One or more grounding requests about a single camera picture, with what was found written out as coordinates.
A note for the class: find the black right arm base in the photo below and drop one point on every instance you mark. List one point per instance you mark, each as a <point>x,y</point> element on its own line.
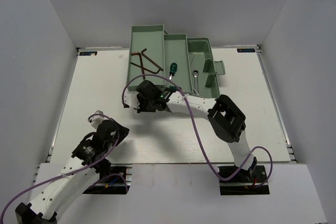
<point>243,186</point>

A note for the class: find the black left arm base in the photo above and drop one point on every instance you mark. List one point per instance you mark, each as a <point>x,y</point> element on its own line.
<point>116,182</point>

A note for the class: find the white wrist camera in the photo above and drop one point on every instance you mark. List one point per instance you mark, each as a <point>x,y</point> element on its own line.
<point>96,119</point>
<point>130,100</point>

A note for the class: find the large brown hex key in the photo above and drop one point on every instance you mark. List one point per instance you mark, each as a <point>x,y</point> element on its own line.
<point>141,65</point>

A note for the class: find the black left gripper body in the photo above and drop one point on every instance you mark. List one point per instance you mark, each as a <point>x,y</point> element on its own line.
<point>123,134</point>

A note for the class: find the green toolbox with clear lid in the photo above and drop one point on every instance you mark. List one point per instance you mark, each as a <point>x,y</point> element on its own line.
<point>164,48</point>

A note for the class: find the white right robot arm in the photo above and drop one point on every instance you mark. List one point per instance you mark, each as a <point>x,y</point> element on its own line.
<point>226,119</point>

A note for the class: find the thin brown hex key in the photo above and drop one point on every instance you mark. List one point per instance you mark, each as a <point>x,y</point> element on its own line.
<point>146,69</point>

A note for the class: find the dark green screwdriver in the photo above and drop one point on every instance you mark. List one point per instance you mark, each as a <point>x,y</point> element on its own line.
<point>173,70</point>

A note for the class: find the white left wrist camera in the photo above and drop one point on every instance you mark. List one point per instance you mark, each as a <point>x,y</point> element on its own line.
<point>96,119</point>

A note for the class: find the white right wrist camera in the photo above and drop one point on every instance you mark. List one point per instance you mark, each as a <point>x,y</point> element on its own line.
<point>130,100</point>

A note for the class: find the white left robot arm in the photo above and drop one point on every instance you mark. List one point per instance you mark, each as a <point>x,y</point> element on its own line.
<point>87,166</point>

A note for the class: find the medium brown hex key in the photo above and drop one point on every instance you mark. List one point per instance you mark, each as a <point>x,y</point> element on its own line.
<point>150,60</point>

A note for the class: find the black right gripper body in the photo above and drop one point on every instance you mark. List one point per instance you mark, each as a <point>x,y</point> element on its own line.
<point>145,105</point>

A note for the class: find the large silver ratchet wrench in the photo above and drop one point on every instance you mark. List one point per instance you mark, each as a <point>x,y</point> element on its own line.
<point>196,84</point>

